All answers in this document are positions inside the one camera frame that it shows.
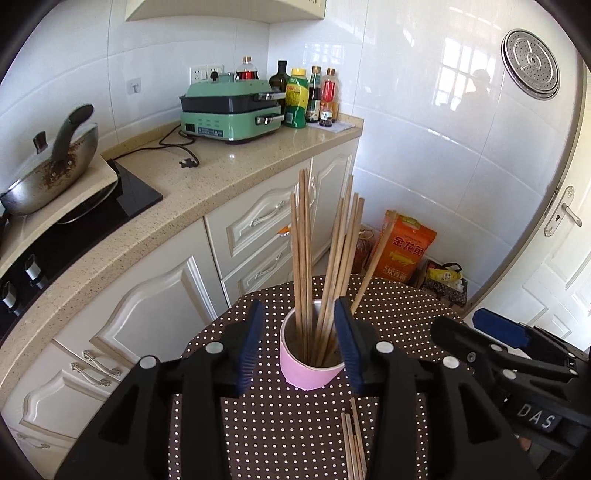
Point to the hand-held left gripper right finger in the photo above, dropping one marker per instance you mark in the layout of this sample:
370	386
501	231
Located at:
348	341

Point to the red label drink bottle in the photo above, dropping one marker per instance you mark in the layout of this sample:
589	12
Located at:
247	74

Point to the dark green oil bottle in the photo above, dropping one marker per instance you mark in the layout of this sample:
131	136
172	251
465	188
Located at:
279	78

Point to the dark sauce bottle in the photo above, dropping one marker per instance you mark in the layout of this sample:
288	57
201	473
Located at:
315	99

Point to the pink cup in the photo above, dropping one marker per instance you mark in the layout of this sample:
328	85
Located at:
304	371

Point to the cream range hood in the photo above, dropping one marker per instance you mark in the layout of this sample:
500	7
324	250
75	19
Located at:
207	7

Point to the green electric grill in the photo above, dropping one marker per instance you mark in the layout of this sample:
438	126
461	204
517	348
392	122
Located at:
221	120

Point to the white kitchen cabinet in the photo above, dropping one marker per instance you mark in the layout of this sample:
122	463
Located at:
152	314

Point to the white wall switch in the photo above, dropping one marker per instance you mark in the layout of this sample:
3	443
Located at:
134	85

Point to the bunch of wooden chopsticks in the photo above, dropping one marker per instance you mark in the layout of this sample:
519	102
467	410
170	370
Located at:
302	258

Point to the yellow plastic bag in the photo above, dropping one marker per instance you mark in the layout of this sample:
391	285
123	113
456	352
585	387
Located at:
443	275

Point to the dark patterned bag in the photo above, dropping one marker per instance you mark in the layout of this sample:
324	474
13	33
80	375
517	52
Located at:
443	293

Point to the black glass stove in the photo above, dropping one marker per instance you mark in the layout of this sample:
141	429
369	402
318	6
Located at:
92	221

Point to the brown polka dot tablecloth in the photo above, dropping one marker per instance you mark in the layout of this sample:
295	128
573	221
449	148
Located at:
286	429

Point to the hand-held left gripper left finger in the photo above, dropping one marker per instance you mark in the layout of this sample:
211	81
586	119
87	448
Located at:
251	346

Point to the yellow green bottle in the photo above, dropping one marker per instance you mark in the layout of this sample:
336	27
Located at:
295	101

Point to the round steel steamer plate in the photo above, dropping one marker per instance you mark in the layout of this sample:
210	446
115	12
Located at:
531	62

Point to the white door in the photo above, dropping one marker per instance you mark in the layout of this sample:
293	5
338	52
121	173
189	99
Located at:
568	277

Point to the amber oil bottle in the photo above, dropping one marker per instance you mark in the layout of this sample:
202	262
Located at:
363	251

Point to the pile of wooden chopsticks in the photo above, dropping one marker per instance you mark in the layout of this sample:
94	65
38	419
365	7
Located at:
353	443

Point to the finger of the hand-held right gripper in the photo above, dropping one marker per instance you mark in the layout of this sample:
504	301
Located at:
501	327
457	337

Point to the beige speckled kitchen counter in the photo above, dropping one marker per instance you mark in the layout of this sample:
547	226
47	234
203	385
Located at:
240	157

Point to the red sauce bottle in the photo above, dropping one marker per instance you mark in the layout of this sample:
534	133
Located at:
328	92

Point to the orange rice bag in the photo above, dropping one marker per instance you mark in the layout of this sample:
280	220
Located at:
406	254

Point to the white wall socket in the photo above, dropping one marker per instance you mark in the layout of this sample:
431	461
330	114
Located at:
199	74

